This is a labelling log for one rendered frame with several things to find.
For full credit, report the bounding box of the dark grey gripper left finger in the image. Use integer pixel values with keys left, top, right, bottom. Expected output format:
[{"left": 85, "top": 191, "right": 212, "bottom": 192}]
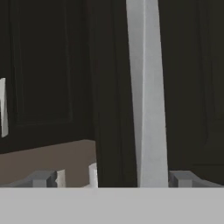
[{"left": 2, "top": 169, "right": 58, "bottom": 188}]

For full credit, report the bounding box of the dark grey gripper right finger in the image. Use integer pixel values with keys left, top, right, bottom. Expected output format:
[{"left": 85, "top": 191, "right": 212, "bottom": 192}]
[{"left": 168, "top": 170, "right": 224, "bottom": 188}]

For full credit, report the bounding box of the dark panelled cabinet door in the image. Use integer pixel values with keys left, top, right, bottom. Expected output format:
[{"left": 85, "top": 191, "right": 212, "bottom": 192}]
[{"left": 0, "top": 0, "right": 96, "bottom": 155}]

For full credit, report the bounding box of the white round object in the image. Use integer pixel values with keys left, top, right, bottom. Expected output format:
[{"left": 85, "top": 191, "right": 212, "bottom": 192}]
[{"left": 87, "top": 163, "right": 99, "bottom": 188}]

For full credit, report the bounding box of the long grey cabinet handle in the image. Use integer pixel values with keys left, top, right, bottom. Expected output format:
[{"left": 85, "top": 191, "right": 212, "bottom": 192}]
[{"left": 125, "top": 0, "right": 170, "bottom": 188}]

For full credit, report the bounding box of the short white cabinet handle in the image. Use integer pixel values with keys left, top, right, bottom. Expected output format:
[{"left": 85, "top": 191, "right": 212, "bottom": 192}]
[{"left": 0, "top": 77, "right": 10, "bottom": 138}]

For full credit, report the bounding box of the dark cabinet door with long handle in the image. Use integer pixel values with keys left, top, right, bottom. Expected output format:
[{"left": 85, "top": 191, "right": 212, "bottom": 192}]
[{"left": 86, "top": 0, "right": 224, "bottom": 188}]

